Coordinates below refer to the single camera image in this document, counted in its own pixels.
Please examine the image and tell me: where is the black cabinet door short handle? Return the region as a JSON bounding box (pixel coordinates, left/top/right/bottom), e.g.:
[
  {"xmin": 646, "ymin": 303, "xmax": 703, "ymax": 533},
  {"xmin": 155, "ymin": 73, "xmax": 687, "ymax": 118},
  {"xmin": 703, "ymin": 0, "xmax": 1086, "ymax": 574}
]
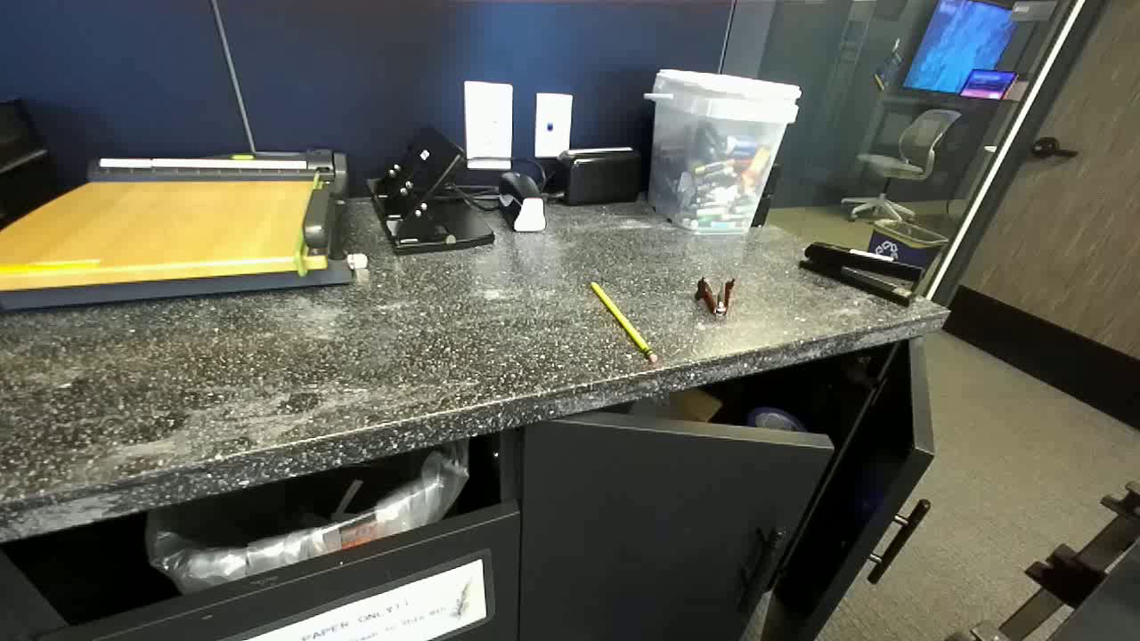
[{"xmin": 518, "ymin": 414, "xmax": 836, "ymax": 641}]

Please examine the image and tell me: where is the white drawer label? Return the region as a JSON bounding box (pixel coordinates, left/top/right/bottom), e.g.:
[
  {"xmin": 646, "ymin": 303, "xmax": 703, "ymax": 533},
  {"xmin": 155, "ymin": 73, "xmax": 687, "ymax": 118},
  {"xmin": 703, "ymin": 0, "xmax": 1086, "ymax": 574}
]
[{"xmin": 246, "ymin": 554, "xmax": 495, "ymax": 641}]

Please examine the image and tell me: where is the black trash drawer front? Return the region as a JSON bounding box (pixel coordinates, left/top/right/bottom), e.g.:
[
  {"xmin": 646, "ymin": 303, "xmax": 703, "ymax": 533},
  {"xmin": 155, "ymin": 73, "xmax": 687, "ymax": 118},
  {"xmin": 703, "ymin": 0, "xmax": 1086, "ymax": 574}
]
[{"xmin": 0, "ymin": 502, "xmax": 522, "ymax": 641}]

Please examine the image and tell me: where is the yellow pencil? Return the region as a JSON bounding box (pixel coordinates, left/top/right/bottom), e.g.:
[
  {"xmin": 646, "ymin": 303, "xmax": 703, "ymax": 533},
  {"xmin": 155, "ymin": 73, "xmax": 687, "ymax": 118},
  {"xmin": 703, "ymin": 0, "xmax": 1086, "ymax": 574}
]
[{"xmin": 586, "ymin": 277, "xmax": 658, "ymax": 366}]

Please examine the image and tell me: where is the brown staple remover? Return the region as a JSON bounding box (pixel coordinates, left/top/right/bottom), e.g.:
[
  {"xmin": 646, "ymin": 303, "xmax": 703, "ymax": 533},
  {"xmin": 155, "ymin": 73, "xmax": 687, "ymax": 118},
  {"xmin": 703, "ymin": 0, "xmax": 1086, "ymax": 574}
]
[{"xmin": 692, "ymin": 273, "xmax": 741, "ymax": 320}]

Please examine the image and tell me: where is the black rectangular desk box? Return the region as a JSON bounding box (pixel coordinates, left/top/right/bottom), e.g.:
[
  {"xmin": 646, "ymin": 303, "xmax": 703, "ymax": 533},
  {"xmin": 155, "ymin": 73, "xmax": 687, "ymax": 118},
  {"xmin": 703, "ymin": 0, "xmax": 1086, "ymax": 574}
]
[{"xmin": 554, "ymin": 141, "xmax": 646, "ymax": 206}]

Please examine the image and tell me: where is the clear plastic battery container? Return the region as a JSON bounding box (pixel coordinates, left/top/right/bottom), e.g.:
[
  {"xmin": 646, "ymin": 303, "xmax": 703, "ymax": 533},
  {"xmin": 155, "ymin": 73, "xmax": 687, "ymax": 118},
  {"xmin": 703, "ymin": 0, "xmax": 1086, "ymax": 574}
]
[{"xmin": 646, "ymin": 100, "xmax": 800, "ymax": 237}]

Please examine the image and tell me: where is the white card sign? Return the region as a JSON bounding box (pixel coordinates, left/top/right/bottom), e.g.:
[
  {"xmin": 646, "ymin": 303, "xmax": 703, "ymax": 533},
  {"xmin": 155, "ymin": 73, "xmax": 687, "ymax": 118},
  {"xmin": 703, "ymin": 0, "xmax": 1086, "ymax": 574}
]
[{"xmin": 461, "ymin": 78, "xmax": 518, "ymax": 173}]

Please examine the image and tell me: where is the white container lid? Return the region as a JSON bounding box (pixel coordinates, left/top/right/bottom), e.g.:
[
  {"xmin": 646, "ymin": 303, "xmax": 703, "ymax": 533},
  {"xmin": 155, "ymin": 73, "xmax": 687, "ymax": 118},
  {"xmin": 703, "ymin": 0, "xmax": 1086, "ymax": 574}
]
[{"xmin": 646, "ymin": 62, "xmax": 805, "ymax": 129}]

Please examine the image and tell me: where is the black stapler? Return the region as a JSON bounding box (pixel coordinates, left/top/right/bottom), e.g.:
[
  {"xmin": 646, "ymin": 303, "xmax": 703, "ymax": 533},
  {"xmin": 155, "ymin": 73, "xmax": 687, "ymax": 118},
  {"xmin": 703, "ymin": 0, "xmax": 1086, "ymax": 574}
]
[{"xmin": 797, "ymin": 237, "xmax": 927, "ymax": 309}]

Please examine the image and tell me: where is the clear plastic trash bag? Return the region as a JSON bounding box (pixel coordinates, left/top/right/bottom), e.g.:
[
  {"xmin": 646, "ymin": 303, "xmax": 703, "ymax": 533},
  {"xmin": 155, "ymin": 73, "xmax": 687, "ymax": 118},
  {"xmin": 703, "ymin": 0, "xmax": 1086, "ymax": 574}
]
[{"xmin": 142, "ymin": 441, "xmax": 472, "ymax": 599}]

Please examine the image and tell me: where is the grey office chair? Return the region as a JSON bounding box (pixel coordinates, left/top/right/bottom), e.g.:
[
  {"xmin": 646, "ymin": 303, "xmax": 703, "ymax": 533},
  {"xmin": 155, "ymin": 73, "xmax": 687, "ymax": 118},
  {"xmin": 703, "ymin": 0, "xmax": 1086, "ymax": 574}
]
[{"xmin": 842, "ymin": 106, "xmax": 965, "ymax": 229}]

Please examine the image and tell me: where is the yellow board paper cutter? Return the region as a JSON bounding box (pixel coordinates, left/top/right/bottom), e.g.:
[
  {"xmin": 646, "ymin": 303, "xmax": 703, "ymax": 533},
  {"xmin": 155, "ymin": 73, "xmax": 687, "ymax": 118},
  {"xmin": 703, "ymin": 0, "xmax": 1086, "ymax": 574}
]
[{"xmin": 0, "ymin": 146, "xmax": 356, "ymax": 315}]

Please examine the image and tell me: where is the blue computer monitor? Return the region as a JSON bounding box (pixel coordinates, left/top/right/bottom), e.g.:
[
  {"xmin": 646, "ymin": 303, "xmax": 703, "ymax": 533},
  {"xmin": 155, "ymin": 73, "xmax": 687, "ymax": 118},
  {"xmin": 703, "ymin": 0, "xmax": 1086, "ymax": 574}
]
[{"xmin": 900, "ymin": 0, "xmax": 1021, "ymax": 100}]

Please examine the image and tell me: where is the small white wall plate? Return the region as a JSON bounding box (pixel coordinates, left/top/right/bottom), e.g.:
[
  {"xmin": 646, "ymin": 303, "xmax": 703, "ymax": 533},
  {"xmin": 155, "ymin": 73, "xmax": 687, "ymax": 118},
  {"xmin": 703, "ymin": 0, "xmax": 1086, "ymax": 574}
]
[{"xmin": 532, "ymin": 87, "xmax": 576, "ymax": 160}]

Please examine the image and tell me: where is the black cabinet door long handle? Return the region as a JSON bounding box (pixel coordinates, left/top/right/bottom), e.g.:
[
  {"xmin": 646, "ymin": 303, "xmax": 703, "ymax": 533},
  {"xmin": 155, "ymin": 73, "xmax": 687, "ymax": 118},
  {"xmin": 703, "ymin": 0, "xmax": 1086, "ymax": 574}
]
[{"xmin": 757, "ymin": 337, "xmax": 939, "ymax": 641}]

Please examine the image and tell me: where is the thin grey wall cable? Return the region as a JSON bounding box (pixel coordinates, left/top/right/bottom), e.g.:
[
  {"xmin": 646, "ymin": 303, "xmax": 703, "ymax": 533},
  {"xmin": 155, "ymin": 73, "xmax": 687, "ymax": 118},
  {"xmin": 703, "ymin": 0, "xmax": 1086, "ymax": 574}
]
[{"xmin": 210, "ymin": 0, "xmax": 260, "ymax": 160}]

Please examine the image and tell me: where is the silver glass partition frame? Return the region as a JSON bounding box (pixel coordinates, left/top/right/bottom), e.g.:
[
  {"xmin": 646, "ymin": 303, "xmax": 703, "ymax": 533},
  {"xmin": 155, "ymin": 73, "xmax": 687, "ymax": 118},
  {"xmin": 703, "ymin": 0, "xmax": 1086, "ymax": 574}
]
[{"xmin": 917, "ymin": 0, "xmax": 1092, "ymax": 307}]

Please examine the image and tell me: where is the black door lever handle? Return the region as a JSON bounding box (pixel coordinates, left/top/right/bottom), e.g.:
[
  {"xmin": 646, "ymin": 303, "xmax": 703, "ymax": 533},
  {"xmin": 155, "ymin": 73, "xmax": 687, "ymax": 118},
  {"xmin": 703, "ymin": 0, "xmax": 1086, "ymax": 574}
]
[{"xmin": 1026, "ymin": 132, "xmax": 1083, "ymax": 162}]

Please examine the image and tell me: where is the black metal camera stand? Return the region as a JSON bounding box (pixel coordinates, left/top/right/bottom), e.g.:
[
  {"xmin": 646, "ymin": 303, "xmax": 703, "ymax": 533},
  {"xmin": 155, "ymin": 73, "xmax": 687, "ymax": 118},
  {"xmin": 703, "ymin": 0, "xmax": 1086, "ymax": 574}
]
[{"xmin": 943, "ymin": 478, "xmax": 1140, "ymax": 641}]

